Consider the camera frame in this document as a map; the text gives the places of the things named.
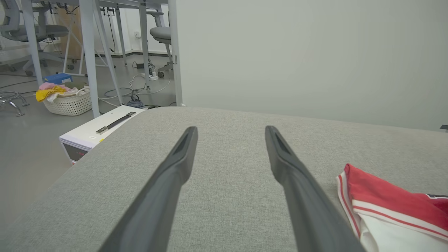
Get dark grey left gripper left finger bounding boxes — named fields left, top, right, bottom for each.
left=98, top=126, right=199, bottom=252

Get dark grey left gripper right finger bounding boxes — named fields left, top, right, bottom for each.
left=265, top=125, right=367, bottom=252

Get red white basketball jersey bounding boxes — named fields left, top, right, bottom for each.
left=336, top=163, right=448, bottom=252

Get white box appliance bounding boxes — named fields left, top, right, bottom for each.
left=58, top=105, right=146, bottom=165

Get white woven laundry basket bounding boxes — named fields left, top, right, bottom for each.
left=42, top=87, right=92, bottom=117

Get white partition panel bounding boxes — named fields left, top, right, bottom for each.
left=167, top=0, right=448, bottom=132

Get yellow cloth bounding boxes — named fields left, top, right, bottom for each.
left=35, top=86, right=67, bottom=103

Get blue box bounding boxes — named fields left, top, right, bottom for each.
left=43, top=73, right=73, bottom=85

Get pink cloth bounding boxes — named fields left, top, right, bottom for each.
left=38, top=82, right=78, bottom=93

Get white metal desk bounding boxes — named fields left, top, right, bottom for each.
left=20, top=0, right=175, bottom=118

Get grey padded office chair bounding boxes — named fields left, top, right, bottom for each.
left=147, top=10, right=174, bottom=78

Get chrome chair base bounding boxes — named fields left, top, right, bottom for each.
left=0, top=91, right=30, bottom=117

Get brown wooden board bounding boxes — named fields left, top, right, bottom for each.
left=55, top=5, right=84, bottom=61

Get grey mesh office chair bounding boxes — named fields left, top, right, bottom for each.
left=0, top=0, right=75, bottom=77

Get black strap appliance handle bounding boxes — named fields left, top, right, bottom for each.
left=96, top=111, right=137, bottom=135

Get black floor cable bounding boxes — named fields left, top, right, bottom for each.
left=104, top=61, right=161, bottom=110

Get white floor cable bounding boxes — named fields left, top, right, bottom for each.
left=99, top=73, right=172, bottom=107

